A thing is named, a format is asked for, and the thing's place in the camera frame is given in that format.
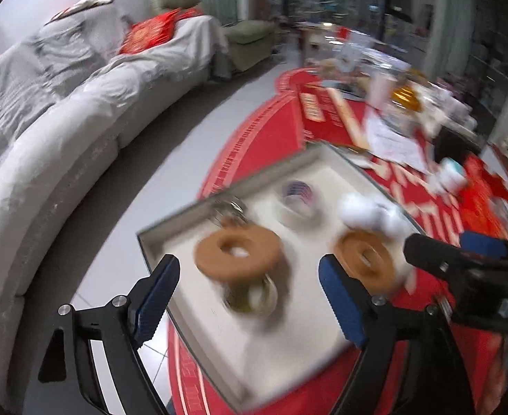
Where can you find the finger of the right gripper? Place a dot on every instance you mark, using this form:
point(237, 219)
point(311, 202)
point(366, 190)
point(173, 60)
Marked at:
point(483, 245)
point(438, 258)

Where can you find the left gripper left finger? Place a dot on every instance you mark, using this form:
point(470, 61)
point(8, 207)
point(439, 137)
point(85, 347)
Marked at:
point(149, 299)

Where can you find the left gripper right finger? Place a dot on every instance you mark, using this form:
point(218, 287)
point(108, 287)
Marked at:
point(349, 301)

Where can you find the white pill bottle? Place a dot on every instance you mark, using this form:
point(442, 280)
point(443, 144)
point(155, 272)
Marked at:
point(359, 212)

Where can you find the yellow-core tape roll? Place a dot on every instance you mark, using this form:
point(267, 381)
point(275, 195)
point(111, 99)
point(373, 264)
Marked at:
point(256, 298)

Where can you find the white tape roll blue print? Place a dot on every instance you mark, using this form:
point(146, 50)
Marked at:
point(298, 205)

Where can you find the steel hose clamp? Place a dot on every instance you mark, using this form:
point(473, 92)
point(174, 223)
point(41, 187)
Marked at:
point(230, 211)

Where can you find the white bottle yellow label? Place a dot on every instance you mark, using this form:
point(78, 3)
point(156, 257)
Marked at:
point(388, 221)

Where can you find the red round table mat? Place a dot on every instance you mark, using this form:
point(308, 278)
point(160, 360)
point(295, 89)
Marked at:
point(271, 133)

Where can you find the red cardboard box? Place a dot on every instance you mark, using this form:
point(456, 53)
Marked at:
point(484, 199)

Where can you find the white cream jar teal lid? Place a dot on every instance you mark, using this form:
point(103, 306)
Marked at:
point(451, 176)

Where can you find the grey rectangular tray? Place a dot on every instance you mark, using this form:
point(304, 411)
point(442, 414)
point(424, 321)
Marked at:
point(253, 361)

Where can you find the black box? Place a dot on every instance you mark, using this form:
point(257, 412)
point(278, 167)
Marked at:
point(451, 144)

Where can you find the white crumpled paper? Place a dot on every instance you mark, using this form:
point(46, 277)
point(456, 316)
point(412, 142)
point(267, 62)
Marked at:
point(390, 145)

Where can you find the gold lid glass jar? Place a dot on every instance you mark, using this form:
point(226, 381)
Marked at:
point(402, 111)

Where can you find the flat red gift box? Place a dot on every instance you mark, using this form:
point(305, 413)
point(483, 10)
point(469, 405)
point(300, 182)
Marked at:
point(328, 116)

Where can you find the grey covered sofa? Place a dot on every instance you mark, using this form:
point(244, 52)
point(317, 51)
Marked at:
point(70, 100)

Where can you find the red embroidered cushion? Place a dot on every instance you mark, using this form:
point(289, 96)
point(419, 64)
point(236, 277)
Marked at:
point(150, 33)

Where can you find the green armchair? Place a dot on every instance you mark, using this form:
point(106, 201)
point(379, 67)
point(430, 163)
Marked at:
point(250, 41)

